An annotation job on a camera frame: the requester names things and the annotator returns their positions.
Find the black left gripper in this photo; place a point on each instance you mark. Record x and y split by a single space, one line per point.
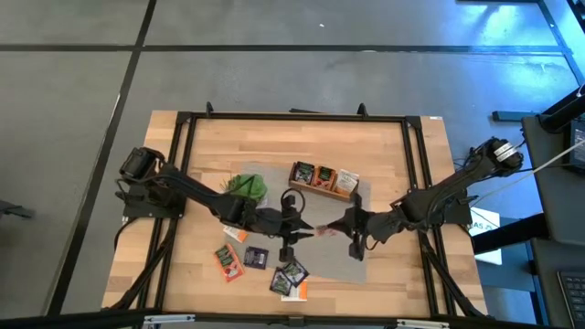
274 224

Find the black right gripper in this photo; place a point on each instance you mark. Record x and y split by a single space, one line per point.
370 226

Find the orange red tea packet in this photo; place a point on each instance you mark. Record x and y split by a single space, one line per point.
325 176
228 265
325 232

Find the wooden tea organizer box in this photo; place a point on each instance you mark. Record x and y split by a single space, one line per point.
320 193

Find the dark foil tea packet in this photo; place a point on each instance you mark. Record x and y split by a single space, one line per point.
279 283
295 272
256 257
304 172

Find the white orange tea packet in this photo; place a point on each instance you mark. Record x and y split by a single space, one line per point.
346 181
299 293
237 235

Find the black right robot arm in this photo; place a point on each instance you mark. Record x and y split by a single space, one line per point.
439 192

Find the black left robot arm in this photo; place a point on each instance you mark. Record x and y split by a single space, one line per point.
192 187

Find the grey woven placemat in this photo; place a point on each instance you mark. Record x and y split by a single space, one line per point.
329 260

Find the succulent in white patterned pot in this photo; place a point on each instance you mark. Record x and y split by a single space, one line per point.
249 187

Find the white printed sign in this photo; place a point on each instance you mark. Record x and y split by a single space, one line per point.
486 228

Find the black floor beam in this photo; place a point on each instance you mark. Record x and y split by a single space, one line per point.
507 235

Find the teal metal bar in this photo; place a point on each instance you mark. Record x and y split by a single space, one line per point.
512 116

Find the black computer keyboard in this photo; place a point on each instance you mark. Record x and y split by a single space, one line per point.
573 297

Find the black slanted pole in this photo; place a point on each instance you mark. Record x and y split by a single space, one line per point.
562 112

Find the dark computer screen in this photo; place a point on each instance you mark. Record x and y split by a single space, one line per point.
579 146

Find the black chair base leg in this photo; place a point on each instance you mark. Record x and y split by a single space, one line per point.
13 210

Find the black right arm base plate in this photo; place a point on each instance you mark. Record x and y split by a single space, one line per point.
459 217

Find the black aluminium table frame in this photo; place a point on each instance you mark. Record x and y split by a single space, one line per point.
274 116

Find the silver metal bracket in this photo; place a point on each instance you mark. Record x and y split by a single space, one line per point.
169 319
422 324

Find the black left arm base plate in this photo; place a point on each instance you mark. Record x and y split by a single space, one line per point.
137 211

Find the black frame crossbeam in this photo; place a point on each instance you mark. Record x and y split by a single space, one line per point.
68 320

